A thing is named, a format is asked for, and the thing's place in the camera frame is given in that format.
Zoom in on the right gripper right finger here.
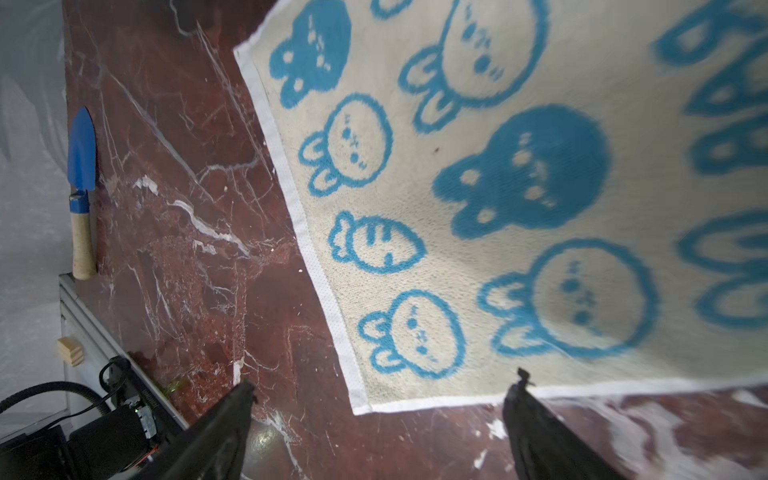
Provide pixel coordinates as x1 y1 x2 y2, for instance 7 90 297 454
502 368 623 480

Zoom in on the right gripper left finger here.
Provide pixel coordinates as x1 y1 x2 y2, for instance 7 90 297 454
135 382 257 479

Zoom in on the teal patterned towel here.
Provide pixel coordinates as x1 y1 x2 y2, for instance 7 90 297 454
234 1 767 415

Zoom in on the wooden block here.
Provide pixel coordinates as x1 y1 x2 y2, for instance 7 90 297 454
56 337 85 367

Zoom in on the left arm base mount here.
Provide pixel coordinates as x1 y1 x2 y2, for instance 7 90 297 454
1 406 150 479

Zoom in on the blue handled tool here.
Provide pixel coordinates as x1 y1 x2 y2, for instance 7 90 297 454
67 107 97 280

